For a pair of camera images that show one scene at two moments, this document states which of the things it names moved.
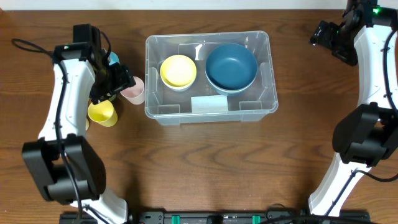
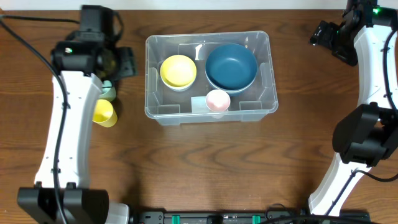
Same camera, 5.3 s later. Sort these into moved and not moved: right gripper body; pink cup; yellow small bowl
Moved: pink cup
Not moved: right gripper body; yellow small bowl
